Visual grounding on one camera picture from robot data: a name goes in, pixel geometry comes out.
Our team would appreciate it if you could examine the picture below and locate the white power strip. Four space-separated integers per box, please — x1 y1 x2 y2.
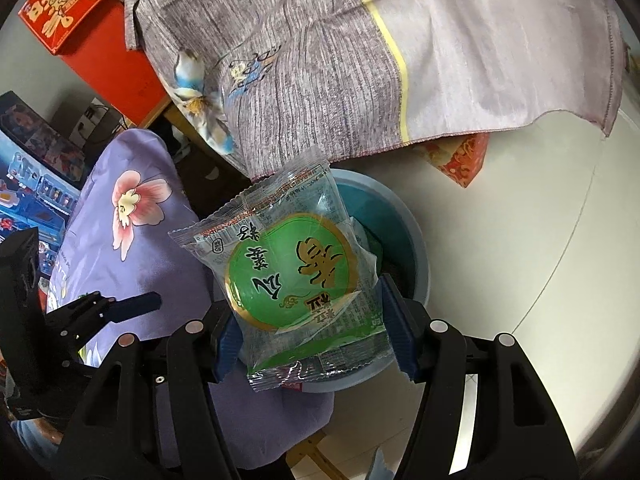
75 102 109 144

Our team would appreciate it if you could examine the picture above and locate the clear green noodle packet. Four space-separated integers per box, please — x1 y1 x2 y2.
167 146 394 392

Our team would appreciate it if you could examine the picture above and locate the blue figure display box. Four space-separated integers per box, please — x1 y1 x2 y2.
0 132 82 281

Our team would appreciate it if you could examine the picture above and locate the purple floral blanket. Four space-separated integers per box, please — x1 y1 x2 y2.
10 127 336 476

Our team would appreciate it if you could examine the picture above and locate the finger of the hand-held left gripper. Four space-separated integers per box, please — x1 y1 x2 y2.
45 291 162 362

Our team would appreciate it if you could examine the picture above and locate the red gold printed box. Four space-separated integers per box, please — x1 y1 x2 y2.
19 0 125 56

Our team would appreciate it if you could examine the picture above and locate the red cabinet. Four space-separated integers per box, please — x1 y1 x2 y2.
60 0 174 131

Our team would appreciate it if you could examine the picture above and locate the grey lilac cloth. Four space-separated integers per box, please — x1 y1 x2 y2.
124 0 631 182

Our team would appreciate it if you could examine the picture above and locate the wooden frame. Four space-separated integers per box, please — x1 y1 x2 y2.
287 427 351 480

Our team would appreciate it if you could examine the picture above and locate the dark blue toy box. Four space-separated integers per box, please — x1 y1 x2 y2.
0 91 94 186

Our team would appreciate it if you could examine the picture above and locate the red patterned gift box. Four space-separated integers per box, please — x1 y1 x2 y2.
415 132 490 189

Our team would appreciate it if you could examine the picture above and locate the blue plastic basin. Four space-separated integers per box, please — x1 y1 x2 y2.
212 169 431 394

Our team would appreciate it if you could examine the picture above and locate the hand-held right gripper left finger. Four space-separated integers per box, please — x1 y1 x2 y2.
52 301 246 480

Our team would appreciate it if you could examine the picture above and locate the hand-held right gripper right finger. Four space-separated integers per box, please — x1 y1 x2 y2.
377 274 581 480

